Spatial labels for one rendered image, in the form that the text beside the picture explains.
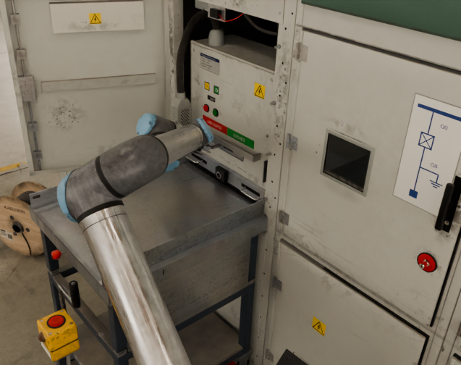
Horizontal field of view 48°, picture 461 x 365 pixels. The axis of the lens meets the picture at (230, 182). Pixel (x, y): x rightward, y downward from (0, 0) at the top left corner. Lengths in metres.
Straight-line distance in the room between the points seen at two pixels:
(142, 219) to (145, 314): 0.82
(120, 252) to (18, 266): 2.07
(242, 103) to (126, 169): 0.86
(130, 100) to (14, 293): 1.32
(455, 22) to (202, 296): 1.26
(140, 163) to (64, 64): 1.05
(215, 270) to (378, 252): 0.63
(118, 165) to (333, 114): 0.69
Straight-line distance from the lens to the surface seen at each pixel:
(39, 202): 2.11
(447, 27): 1.36
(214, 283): 2.00
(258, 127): 1.95
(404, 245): 1.59
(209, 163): 2.24
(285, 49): 1.71
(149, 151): 1.25
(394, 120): 1.47
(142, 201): 2.08
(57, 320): 1.53
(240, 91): 1.98
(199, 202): 2.07
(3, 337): 2.85
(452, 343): 1.69
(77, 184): 1.26
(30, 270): 3.21
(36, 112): 2.27
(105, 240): 1.23
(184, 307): 1.96
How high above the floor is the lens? 1.95
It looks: 30 degrees down
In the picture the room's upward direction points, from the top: 2 degrees clockwise
